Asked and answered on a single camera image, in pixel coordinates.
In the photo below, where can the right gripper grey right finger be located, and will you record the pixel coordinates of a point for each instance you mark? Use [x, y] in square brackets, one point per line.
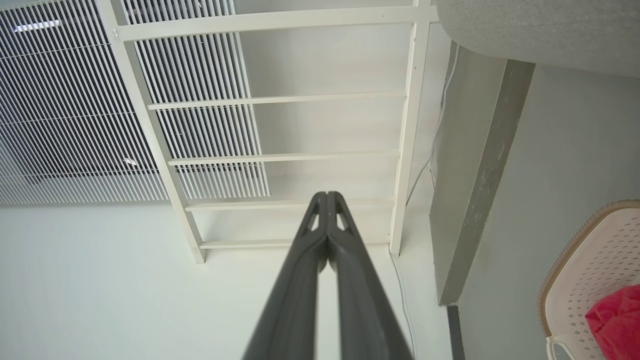
[365, 305]

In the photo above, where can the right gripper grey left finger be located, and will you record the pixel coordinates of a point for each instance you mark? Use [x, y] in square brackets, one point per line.
[292, 300]

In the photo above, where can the white perforated laundry basket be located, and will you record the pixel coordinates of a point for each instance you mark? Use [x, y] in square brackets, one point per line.
[585, 260]

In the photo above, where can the black baseboard strip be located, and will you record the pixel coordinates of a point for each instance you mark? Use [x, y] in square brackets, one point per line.
[455, 332]

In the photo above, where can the grey concrete raised step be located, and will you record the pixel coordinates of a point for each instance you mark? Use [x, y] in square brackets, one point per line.
[475, 175]

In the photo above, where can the red jersey garment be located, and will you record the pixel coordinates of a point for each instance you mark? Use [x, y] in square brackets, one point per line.
[617, 320]

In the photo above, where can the white wooden railing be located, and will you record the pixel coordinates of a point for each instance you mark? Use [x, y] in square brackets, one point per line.
[280, 20]

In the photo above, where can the white slatted grille panel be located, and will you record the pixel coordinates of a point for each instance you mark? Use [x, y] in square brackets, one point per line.
[65, 115]

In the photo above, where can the grey fabric sofa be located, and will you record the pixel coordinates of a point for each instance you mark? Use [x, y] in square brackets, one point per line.
[550, 30]

